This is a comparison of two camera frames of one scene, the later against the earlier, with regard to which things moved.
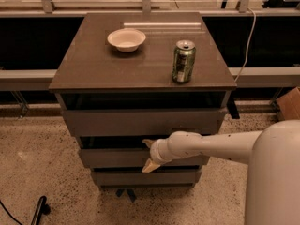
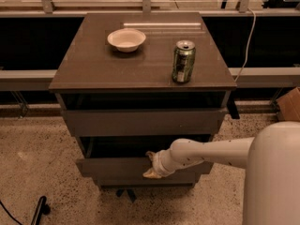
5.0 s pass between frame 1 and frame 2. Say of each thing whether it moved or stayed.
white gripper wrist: moved
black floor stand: stayed
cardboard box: stayed
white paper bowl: stayed
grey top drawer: stayed
